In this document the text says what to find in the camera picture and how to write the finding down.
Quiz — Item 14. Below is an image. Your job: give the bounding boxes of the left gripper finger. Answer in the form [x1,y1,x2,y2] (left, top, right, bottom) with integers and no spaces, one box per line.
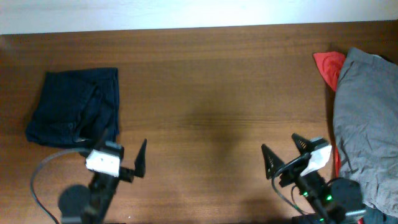
[93,129,108,149]
[134,139,147,178]

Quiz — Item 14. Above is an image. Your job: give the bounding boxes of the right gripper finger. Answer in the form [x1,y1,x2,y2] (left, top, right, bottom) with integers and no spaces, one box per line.
[261,144,285,179]
[292,133,313,154]

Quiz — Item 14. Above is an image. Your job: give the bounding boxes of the grey shorts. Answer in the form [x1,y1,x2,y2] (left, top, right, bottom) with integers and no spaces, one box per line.
[333,48,397,217]

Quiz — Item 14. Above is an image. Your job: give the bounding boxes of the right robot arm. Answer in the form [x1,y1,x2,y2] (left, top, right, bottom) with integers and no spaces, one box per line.
[261,133,366,223]

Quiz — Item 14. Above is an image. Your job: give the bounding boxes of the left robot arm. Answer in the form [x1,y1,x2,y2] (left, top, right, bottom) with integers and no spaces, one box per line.
[58,131,147,223]

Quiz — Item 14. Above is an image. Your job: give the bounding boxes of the dark navy folded garment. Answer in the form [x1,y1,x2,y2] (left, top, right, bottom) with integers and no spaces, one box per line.
[25,68,120,148]

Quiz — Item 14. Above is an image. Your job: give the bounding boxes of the red garment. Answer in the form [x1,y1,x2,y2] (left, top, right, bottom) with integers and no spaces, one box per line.
[313,51,346,177]

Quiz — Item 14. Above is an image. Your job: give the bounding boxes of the black garment with white print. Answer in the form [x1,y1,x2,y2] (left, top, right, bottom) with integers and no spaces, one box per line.
[363,207,398,224]

